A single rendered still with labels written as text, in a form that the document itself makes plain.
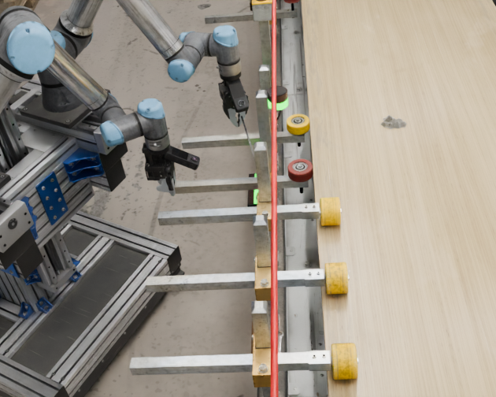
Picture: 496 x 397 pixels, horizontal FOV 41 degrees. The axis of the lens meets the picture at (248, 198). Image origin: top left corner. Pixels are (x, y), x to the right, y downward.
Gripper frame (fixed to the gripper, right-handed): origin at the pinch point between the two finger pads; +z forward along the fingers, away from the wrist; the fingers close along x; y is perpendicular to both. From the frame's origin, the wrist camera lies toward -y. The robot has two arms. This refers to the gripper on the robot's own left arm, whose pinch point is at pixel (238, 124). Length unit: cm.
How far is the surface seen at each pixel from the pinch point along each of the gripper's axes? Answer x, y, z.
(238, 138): 0.5, 0.0, 5.7
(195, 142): 15.2, 4.7, 5.8
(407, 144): -47, -33, 1
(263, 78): -10.3, -0.6, -16.1
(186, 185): 24.0, -18.1, 4.8
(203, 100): -18, 158, 91
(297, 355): 17, -99, -5
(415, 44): -80, 22, 1
